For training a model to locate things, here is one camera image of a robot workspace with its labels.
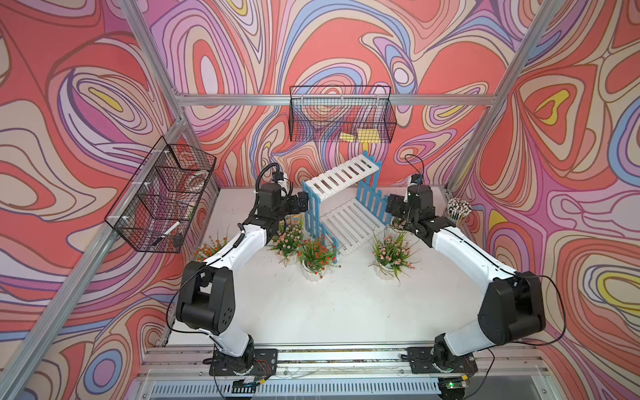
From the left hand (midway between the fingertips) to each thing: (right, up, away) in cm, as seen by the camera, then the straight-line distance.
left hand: (301, 195), depth 88 cm
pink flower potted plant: (-5, -17, -4) cm, 18 cm away
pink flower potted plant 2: (+31, -20, -7) cm, 37 cm away
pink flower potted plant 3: (+38, -11, +10) cm, 41 cm away
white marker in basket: (-38, -11, -14) cm, 42 cm away
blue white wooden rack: (+18, -3, +24) cm, 30 cm away
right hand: (+35, -3, 0) cm, 35 cm away
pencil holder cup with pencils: (+56, -5, +1) cm, 57 cm away
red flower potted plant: (+5, -21, -7) cm, 22 cm away
